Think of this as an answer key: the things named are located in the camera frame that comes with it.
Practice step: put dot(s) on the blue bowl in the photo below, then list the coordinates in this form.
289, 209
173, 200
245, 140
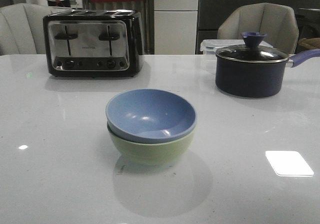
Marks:
150, 116

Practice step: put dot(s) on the green bowl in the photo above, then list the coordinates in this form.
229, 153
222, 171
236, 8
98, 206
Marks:
152, 154

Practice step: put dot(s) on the clear plastic food container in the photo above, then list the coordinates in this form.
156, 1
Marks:
209, 46

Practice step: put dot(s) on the dark blue saucepan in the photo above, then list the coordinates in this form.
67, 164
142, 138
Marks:
256, 80

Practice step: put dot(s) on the black and chrome toaster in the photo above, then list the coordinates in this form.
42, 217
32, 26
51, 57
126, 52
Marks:
94, 43

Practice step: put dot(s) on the white refrigerator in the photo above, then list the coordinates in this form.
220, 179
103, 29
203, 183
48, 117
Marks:
175, 27

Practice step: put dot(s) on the glass pot lid purple knob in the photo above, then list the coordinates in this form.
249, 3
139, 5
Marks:
252, 51

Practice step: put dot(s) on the right beige armchair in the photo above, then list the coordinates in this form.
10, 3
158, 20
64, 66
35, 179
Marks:
277, 21

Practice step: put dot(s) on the beige armchair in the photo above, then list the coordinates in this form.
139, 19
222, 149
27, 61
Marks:
21, 28
277, 21

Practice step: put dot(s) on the left beige armchair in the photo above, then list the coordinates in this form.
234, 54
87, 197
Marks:
21, 28

